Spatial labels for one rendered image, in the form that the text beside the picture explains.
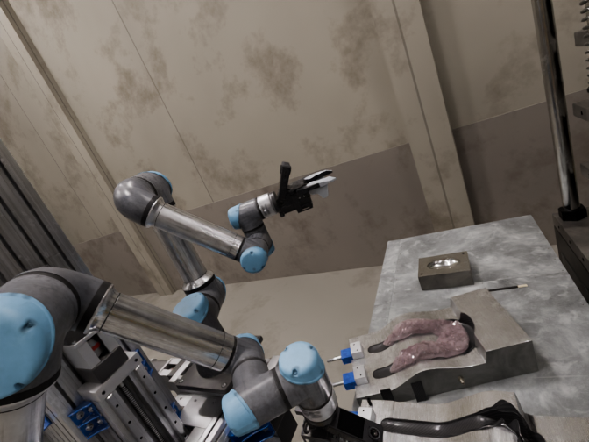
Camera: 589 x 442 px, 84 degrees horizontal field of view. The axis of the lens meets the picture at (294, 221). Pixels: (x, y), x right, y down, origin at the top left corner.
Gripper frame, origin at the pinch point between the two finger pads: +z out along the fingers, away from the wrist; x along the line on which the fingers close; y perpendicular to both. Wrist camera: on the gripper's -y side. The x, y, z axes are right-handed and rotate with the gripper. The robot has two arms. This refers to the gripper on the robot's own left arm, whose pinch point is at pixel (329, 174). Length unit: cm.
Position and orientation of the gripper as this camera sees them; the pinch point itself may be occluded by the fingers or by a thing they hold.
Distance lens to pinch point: 105.0
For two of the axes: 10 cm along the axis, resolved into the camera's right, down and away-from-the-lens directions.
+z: 9.3, -3.6, -1.1
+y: 3.7, 8.3, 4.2
